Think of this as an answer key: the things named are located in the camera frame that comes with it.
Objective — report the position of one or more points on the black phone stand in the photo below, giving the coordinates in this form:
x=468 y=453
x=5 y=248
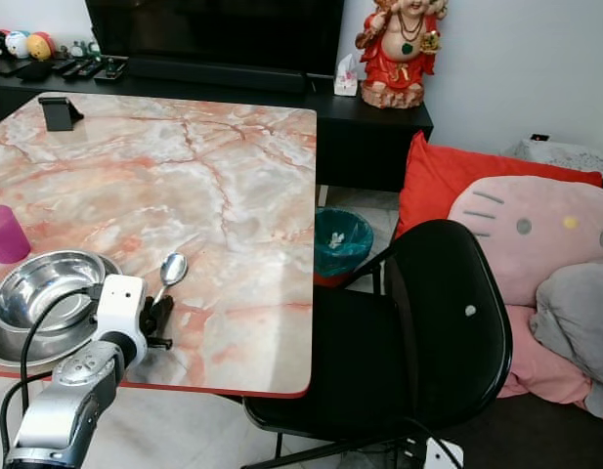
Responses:
x=60 y=112

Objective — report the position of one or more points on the black soundbar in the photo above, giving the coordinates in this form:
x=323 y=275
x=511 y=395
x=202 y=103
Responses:
x=218 y=73

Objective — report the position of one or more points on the grey pillow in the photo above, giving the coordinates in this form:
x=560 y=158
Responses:
x=575 y=322

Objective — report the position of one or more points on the steel bowl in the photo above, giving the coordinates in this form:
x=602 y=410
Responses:
x=42 y=288

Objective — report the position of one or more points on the yellow orange egg toy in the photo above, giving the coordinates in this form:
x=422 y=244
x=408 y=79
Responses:
x=41 y=46

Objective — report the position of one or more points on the green white gadget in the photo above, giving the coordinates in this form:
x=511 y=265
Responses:
x=84 y=48

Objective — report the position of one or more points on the white tissue box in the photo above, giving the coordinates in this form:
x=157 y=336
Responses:
x=347 y=78

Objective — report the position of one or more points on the teal waste bin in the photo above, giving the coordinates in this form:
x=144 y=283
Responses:
x=343 y=242

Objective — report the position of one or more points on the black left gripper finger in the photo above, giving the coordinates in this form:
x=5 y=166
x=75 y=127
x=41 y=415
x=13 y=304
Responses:
x=160 y=303

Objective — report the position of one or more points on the black television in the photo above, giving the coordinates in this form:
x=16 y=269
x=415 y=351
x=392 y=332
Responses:
x=213 y=29

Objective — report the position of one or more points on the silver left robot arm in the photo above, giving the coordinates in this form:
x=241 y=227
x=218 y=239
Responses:
x=71 y=405

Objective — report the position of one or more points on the steel deep plate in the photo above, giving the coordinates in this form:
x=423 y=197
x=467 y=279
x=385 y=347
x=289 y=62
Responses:
x=8 y=347

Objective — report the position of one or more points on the black remote control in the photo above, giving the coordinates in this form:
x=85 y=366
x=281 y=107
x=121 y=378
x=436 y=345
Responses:
x=84 y=68
x=110 y=68

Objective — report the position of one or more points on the grey patterned mattress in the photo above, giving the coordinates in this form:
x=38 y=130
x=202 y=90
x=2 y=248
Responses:
x=570 y=156

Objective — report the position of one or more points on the black plastic chair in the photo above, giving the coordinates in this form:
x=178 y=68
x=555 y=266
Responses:
x=448 y=327

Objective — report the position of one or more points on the red cushion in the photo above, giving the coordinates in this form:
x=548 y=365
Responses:
x=438 y=181

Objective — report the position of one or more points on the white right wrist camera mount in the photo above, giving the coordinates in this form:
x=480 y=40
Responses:
x=443 y=454

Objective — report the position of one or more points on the red laughing buddha figurine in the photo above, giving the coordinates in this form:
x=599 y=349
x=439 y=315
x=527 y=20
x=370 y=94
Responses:
x=399 y=54

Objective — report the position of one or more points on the pink cat face pillow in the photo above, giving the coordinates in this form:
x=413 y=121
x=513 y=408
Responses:
x=526 y=230

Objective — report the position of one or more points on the steel spoon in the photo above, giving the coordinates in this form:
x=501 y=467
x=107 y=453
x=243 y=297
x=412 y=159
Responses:
x=174 y=268

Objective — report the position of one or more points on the pink plastic cup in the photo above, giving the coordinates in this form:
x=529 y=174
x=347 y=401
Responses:
x=6 y=236

